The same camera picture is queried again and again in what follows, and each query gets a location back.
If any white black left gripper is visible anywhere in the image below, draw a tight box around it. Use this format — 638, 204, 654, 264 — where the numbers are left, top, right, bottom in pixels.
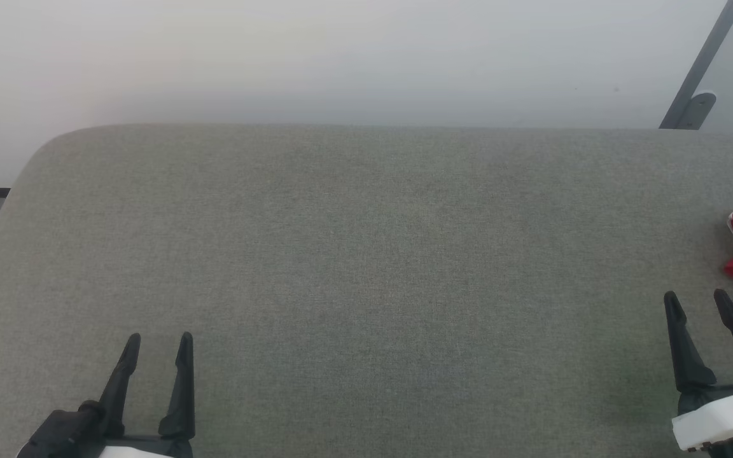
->
98, 331, 196, 458

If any grey metal post with bracket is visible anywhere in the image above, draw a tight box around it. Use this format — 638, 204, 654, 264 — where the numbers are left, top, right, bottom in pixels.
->
659, 0, 733, 130

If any grey fabric sofa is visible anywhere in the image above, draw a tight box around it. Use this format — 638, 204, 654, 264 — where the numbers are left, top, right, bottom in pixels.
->
0, 124, 733, 458

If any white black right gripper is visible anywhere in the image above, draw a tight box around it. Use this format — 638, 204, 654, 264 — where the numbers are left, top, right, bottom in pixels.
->
664, 288, 733, 458

